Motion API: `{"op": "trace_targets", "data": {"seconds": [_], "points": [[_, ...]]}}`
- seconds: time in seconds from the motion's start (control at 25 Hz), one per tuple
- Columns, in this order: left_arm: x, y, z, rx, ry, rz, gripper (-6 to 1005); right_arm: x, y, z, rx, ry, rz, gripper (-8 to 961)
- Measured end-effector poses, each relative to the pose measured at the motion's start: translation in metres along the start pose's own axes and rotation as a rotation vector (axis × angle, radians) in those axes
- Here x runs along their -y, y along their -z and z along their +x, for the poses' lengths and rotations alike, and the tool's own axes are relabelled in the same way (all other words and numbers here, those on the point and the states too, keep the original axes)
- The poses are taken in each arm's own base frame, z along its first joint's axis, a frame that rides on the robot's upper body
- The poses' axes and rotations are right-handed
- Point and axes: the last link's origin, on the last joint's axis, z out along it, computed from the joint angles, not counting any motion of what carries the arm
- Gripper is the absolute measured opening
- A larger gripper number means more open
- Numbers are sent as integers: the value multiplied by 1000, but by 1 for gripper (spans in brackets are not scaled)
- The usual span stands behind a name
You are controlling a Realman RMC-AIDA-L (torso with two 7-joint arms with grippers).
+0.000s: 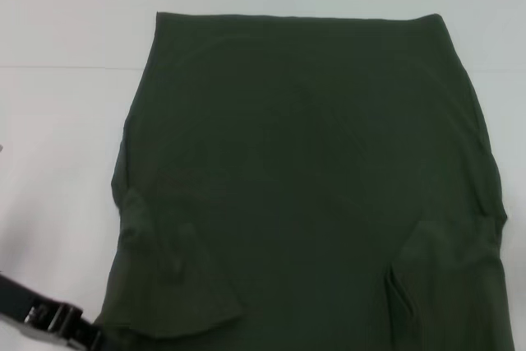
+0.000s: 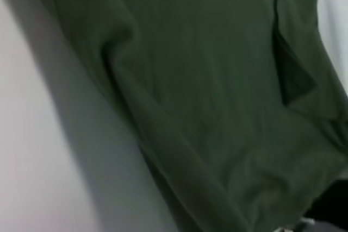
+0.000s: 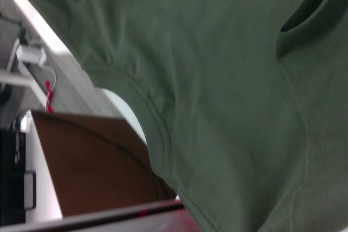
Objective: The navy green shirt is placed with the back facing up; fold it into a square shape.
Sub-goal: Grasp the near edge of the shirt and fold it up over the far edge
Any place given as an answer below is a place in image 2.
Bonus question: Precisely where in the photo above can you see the dark green shirt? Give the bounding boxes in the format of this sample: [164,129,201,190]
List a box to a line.
[20,0,348,232]

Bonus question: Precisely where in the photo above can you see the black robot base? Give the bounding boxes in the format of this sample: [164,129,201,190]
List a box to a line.
[295,179,348,232]

